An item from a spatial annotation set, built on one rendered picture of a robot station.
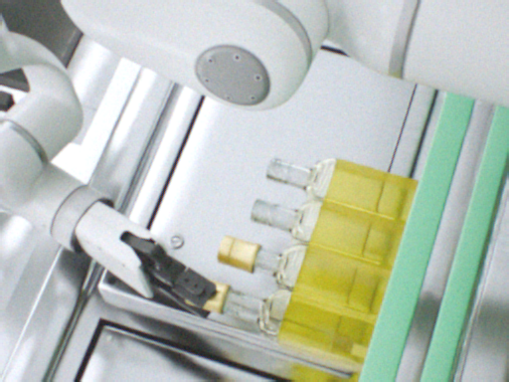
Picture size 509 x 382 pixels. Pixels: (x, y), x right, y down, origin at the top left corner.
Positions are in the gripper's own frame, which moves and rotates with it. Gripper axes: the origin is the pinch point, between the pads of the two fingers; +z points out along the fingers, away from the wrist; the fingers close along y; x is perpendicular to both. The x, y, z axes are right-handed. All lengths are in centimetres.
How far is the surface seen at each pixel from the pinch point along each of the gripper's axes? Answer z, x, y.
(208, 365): 2.3, -3.5, -16.0
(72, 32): -45, 27, -18
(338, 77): -5.7, 39.7, -13.3
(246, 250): 2.0, 7.0, 1.5
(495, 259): 26.4, 15.7, 15.4
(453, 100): 14.0, 30.0, 13.2
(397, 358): 23.5, 2.4, 13.8
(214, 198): -9.4, 14.8, -12.9
